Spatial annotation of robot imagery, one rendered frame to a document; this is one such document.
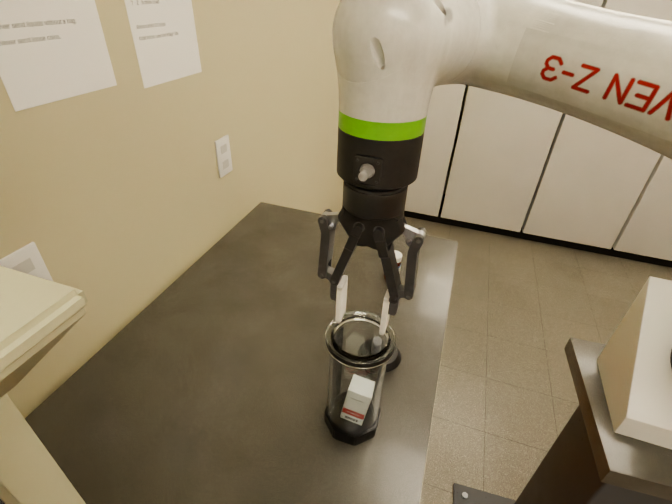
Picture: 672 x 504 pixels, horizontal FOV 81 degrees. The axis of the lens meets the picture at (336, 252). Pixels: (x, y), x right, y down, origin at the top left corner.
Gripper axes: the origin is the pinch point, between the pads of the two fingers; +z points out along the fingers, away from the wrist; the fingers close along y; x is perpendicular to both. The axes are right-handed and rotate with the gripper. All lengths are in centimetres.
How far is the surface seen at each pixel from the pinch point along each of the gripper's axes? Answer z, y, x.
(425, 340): 28.3, 9.8, 24.9
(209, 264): 28, -52, 31
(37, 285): -28.7, -5.5, -34.1
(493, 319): 122, 46, 149
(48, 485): -6.6, -15.3, -34.8
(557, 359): 122, 79, 130
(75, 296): -28.4, -4.0, -33.9
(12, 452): -12.0, -15.3, -35.2
